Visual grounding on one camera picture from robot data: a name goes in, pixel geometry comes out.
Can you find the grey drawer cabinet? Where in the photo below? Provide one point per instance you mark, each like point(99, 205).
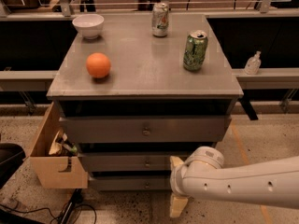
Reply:
point(146, 79)

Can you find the grey metal railing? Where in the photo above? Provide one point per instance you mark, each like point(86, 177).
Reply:
point(269, 78)

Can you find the wooden side box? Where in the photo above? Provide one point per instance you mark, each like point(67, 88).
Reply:
point(55, 172)

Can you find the grey bottom drawer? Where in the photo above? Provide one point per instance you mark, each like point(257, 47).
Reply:
point(122, 183)

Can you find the green soda can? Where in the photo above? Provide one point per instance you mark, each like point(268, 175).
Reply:
point(195, 50)

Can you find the black chair edge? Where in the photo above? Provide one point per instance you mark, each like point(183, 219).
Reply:
point(11, 158)

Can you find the orange fruit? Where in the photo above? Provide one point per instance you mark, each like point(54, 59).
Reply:
point(98, 65)

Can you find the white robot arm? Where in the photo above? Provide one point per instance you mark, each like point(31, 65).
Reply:
point(202, 176)

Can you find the grey top drawer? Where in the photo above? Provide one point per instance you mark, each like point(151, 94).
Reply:
point(145, 130)

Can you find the white bowl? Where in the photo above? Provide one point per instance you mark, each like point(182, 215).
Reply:
point(90, 26)

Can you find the white soda can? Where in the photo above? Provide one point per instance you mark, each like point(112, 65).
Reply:
point(160, 20)

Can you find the snack bags in box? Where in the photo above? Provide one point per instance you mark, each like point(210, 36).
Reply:
point(61, 146)

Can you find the grey drawer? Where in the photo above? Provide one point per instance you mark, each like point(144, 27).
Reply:
point(128, 161)
point(122, 183)
point(145, 130)

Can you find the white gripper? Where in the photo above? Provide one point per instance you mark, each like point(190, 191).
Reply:
point(175, 180)

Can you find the clear sanitizer bottle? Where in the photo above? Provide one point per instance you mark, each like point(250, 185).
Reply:
point(253, 64)

